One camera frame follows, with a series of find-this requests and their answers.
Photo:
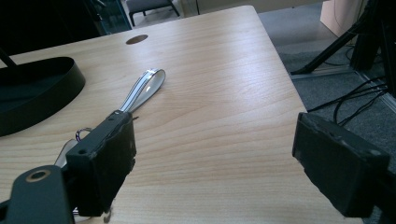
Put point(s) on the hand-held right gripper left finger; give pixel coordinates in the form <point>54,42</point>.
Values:
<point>99,161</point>

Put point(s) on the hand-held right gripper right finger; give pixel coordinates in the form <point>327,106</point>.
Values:
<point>336,165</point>

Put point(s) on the black oval tray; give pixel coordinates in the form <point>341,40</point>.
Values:
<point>34,93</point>

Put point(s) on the wooden table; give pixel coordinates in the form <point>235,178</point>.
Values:
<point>211,109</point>

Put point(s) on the black tripod stand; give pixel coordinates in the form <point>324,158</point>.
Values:
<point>348,37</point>

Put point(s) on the beige cabinet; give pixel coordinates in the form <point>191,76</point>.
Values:
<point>341,14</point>

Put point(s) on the dark chair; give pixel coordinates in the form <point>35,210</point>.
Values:
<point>149,7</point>

